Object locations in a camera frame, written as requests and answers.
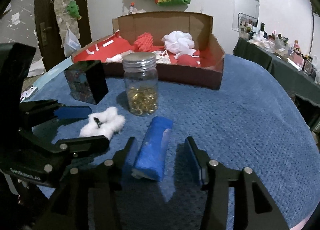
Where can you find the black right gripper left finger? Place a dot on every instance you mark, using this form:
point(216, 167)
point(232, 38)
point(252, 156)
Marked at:
point(87, 199)

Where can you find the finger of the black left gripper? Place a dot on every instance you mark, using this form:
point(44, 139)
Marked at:
point(38, 112)
point(69, 148)

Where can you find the white fluffy star scrunchie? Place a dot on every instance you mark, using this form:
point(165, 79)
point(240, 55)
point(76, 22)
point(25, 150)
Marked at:
point(106, 123)

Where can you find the blue cloth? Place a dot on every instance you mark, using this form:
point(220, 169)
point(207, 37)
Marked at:
point(150, 161)

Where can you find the red foam fruit net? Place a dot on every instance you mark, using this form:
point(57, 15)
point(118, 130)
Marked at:
point(144, 43)

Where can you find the white mesh bath pouf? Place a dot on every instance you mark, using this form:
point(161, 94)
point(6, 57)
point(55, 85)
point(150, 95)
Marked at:
point(178, 41)

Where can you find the red soft pouch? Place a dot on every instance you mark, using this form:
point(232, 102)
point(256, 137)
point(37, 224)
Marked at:
point(187, 60)

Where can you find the dark printed square box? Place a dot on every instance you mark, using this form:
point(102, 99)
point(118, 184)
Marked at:
point(86, 80)

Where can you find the clear plastic bag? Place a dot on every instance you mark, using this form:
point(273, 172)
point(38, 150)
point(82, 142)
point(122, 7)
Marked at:
point(72, 44)

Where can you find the dark wooden door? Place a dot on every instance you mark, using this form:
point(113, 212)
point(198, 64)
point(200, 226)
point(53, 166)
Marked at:
point(52, 21)

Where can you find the blue textured blanket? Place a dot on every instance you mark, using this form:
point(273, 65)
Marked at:
point(250, 121)

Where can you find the glass jar with metal lid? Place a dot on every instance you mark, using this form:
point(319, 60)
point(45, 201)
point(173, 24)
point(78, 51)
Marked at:
point(141, 82)

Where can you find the green plush toy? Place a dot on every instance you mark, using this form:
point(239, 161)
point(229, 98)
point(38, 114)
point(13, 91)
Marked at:
point(73, 10)

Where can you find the white knitted item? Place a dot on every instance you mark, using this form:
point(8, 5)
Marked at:
point(162, 57)

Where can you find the dark cloth side table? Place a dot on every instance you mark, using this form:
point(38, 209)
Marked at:
point(291, 79)

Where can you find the red-lined cardboard box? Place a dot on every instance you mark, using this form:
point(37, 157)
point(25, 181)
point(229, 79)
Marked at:
point(127, 28)

